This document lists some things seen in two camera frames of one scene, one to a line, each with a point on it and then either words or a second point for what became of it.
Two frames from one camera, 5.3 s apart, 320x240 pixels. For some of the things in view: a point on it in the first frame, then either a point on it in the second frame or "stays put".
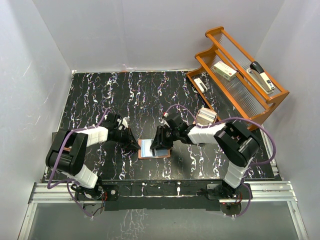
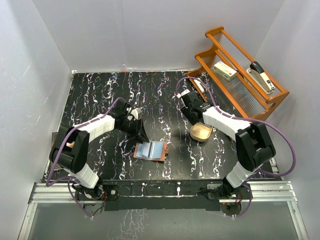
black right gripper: x=160 y=138 to x=186 y=111
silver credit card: x=161 y=152 to x=145 y=148
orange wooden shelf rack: x=227 y=77 stays put
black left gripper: x=130 y=142 to x=139 y=130
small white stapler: x=200 y=85 stays put
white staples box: x=225 y=70 stays put
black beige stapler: x=258 y=74 stays put
